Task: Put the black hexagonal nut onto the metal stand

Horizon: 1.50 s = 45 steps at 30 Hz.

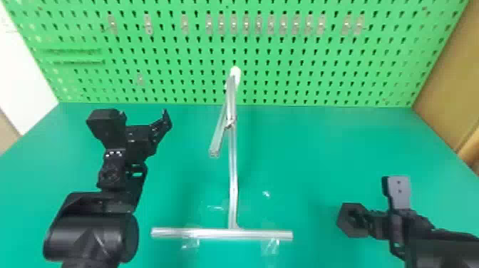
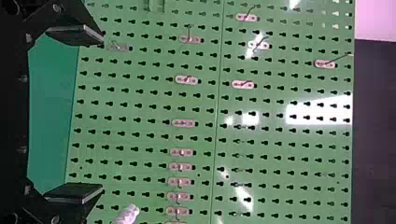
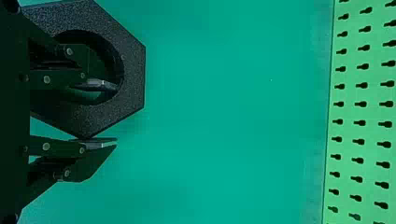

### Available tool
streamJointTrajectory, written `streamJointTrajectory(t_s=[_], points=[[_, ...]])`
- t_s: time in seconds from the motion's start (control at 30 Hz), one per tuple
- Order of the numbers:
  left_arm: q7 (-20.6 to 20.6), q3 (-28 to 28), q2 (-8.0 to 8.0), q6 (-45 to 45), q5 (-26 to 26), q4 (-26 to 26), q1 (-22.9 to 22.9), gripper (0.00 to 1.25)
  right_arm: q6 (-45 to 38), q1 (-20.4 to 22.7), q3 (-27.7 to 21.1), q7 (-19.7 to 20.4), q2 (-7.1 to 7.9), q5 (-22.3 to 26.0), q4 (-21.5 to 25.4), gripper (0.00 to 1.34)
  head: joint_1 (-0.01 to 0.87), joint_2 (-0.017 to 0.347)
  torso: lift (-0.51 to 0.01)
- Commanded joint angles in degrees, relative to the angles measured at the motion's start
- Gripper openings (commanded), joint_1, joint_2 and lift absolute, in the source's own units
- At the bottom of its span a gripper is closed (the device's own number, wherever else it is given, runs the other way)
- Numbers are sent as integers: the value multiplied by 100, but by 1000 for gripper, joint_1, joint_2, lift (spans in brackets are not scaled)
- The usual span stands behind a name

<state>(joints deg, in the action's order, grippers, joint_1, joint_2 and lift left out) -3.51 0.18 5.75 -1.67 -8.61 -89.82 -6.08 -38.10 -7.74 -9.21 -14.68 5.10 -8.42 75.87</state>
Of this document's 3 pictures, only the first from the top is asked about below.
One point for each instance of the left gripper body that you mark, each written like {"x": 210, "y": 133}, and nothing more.
{"x": 140, "y": 142}

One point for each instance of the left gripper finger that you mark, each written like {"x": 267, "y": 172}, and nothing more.
{"x": 161, "y": 126}

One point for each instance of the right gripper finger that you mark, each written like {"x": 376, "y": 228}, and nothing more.
{"x": 398, "y": 191}

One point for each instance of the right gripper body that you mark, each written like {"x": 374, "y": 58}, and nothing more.
{"x": 398, "y": 226}

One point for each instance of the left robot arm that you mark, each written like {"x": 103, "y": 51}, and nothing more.
{"x": 90, "y": 235}

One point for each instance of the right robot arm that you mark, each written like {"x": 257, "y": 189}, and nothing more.
{"x": 445, "y": 249}

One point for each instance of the metal stand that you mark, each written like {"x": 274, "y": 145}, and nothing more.
{"x": 232, "y": 176}

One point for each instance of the white panel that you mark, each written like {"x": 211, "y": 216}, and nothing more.
{"x": 22, "y": 86}

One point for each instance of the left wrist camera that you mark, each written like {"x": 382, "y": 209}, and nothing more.
{"x": 107, "y": 127}

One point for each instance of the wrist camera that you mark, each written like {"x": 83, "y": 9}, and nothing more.
{"x": 353, "y": 220}
{"x": 107, "y": 127}

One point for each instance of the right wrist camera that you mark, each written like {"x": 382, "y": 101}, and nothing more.
{"x": 353, "y": 220}

